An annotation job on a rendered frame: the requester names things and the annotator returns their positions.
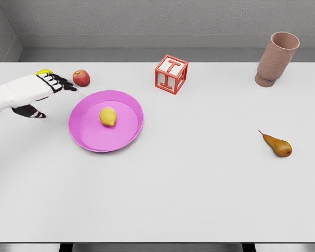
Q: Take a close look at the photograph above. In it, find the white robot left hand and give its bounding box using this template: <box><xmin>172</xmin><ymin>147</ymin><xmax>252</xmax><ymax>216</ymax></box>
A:
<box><xmin>7</xmin><ymin>73</ymin><xmax>78</xmax><ymax>119</ymax></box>

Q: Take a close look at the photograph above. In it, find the yellow lemon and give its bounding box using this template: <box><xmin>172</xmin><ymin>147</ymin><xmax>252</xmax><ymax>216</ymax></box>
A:
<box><xmin>99</xmin><ymin>107</ymin><xmax>118</xmax><ymax>127</ymax></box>

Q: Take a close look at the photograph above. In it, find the pink round plate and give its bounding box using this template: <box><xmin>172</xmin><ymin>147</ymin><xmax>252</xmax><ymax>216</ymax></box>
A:
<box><xmin>68</xmin><ymin>90</ymin><xmax>144</xmax><ymax>153</ymax></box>

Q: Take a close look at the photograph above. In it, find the red apple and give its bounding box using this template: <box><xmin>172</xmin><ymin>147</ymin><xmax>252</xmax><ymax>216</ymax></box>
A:
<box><xmin>72</xmin><ymin>69</ymin><xmax>91</xmax><ymax>87</ymax></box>

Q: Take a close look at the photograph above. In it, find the red white letter block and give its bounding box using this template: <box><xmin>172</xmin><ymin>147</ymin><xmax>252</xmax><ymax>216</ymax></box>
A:
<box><xmin>154</xmin><ymin>54</ymin><xmax>189</xmax><ymax>96</ymax></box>

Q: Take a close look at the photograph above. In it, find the brown-pink textured cup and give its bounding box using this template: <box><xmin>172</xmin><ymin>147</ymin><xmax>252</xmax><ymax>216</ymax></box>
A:
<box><xmin>254</xmin><ymin>31</ymin><xmax>300</xmax><ymax>87</ymax></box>

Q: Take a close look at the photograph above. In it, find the brown pear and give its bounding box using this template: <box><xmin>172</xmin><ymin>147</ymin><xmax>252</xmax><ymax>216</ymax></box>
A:
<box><xmin>258</xmin><ymin>130</ymin><xmax>293</xmax><ymax>158</ymax></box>

